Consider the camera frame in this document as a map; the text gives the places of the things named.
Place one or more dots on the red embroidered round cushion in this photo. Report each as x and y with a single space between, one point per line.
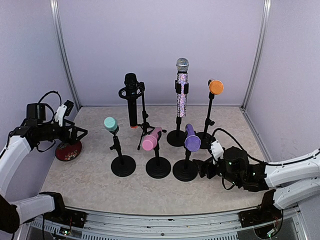
66 152

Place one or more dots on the purple mic round stand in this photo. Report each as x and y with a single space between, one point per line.
185 170

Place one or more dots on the purple microphone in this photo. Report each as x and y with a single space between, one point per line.
192 141

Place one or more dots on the black microphone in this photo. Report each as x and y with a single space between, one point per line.
131 89

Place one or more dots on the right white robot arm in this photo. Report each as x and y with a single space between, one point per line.
290 181

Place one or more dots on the black tripod mic stand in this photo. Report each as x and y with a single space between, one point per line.
145 126

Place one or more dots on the orange microphone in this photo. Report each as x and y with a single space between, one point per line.
216 87

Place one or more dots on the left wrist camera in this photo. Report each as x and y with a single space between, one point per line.
63 111

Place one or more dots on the teal mic round stand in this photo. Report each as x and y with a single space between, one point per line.
122 165

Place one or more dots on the aluminium front rail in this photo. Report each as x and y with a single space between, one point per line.
100 225

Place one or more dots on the pink microphone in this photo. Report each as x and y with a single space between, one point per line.
150 141

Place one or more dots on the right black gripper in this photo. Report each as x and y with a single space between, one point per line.
201 165

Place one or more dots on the orange mic round stand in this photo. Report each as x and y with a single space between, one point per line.
204 136

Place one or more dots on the teal microphone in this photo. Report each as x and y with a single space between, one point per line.
111 125

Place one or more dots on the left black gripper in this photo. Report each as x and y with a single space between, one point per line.
72 139

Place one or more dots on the pink mic round stand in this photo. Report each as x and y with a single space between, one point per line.
158 167

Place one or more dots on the glitter mic round stand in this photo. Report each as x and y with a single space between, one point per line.
176 137

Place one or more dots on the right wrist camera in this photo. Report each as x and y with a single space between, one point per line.
216 150

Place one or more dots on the glitter silver microphone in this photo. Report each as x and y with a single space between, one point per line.
182 86

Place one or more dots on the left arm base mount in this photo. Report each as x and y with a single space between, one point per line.
69 217

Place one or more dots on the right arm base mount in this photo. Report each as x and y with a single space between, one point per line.
256 216

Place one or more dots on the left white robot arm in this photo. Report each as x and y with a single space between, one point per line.
20 142

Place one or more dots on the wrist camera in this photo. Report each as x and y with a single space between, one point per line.
63 111
216 150

